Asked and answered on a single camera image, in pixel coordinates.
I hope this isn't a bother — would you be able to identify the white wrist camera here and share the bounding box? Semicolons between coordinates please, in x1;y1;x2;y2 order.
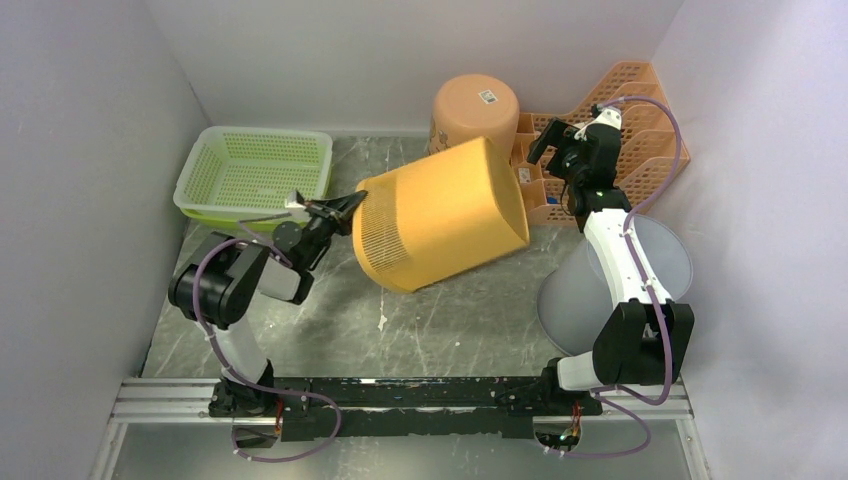
573;104;622;141
284;191;308;211

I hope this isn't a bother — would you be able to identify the peach capybara plastic bucket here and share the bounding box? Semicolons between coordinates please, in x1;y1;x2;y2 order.
428;74;520;156

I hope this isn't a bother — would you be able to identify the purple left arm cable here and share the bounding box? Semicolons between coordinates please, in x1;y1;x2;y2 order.
192;211;343;465

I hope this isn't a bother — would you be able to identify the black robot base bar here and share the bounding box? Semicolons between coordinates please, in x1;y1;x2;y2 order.
206;374;603;442

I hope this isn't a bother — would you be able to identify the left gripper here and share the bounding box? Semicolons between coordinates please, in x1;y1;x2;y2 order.
301;193;372;271

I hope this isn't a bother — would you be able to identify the green plastic basin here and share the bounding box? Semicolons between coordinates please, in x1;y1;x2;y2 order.
181;209;290;233

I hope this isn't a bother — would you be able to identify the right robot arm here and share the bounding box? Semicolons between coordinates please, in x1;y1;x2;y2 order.
527;111;694;414

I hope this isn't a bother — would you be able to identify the aluminium rail frame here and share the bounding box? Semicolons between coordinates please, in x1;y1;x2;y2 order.
91;378;710;479

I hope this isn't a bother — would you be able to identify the grey plastic bucket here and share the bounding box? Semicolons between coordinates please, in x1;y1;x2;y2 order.
536;214;693;356

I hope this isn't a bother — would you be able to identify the white perforated basket tray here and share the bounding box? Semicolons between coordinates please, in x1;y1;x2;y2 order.
172;126;333;221

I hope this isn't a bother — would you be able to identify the yellow slotted waste basket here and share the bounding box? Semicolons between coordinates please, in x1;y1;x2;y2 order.
352;137;530;293

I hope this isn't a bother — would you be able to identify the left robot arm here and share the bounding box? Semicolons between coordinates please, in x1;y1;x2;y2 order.
167;190;368;416

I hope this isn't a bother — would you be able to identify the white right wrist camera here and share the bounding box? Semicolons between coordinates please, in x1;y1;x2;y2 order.
573;104;622;141

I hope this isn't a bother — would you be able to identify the peach plastic desk organizer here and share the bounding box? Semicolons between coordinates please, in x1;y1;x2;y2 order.
510;61;676;227

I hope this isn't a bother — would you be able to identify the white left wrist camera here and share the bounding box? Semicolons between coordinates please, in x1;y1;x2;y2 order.
284;191;308;211

